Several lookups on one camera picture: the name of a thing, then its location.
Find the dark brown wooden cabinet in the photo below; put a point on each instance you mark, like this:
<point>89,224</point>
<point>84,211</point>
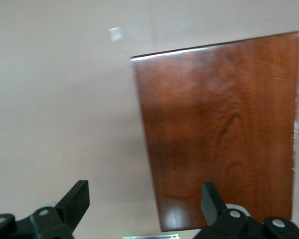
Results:
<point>219,129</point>

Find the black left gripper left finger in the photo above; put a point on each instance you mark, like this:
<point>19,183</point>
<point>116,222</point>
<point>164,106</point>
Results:
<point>72,204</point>

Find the small square tape patch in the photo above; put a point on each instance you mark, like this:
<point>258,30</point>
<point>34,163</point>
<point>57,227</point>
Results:
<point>115,34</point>

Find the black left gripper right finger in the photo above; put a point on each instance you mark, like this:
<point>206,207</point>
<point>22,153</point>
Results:
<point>214,206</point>

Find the left arm aluminium base plate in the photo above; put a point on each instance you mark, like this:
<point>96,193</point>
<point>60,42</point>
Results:
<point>152,237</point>

